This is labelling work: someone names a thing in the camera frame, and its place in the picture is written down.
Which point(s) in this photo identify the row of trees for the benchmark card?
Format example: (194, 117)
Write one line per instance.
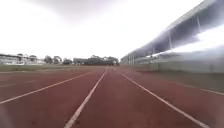
(86, 61)

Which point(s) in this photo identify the red running track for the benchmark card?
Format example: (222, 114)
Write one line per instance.
(123, 103)

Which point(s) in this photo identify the grandstand with roof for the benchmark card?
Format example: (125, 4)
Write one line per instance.
(180, 43)

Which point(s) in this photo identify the green grass field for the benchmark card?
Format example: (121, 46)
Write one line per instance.
(36, 67)

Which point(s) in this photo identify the low pale building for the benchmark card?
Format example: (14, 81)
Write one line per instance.
(18, 59)

